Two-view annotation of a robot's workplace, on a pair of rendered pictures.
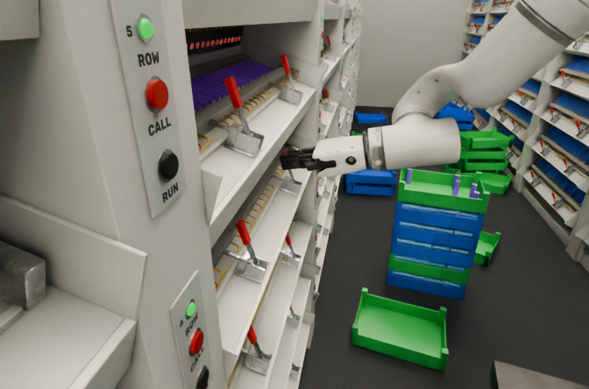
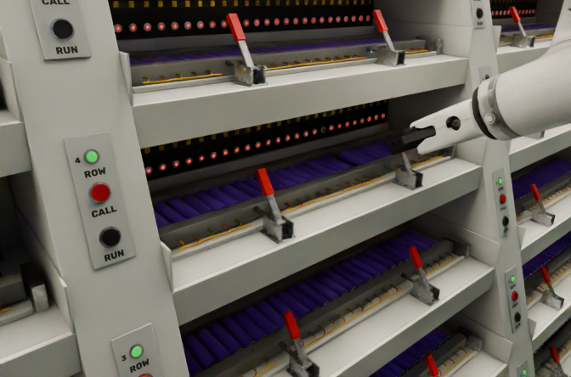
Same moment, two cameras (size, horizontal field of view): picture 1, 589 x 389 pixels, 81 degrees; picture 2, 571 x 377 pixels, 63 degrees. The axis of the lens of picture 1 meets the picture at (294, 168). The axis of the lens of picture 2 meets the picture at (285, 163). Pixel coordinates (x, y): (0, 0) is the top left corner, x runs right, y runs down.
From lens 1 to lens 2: 0.38 m
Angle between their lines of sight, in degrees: 43
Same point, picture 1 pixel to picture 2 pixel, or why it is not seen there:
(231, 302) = (234, 249)
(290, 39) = (429, 4)
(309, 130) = not seen: hidden behind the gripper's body
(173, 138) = (72, 14)
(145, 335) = (30, 140)
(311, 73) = (458, 38)
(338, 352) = not seen: outside the picture
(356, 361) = not seen: outside the picture
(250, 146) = (247, 76)
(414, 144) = (538, 81)
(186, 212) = (93, 76)
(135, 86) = not seen: outside the picture
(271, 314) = (356, 339)
